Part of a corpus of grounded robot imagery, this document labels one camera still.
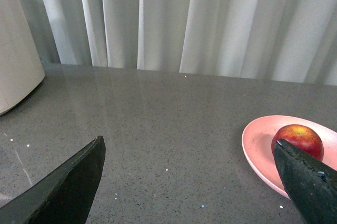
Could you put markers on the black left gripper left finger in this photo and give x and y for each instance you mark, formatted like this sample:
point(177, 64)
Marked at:
point(66, 194)

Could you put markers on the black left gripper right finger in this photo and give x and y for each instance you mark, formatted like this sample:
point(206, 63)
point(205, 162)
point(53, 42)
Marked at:
point(308, 182)

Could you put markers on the red apple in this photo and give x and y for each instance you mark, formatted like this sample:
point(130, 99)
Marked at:
point(302, 137)

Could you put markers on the pink plate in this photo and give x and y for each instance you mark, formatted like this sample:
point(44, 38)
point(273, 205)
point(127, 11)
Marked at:
point(256, 143)

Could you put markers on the white appliance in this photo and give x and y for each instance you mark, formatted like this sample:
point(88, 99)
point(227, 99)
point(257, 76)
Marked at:
point(21, 68)

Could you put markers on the white curtain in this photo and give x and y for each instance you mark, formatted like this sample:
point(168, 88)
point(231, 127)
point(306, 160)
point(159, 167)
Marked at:
point(285, 40)

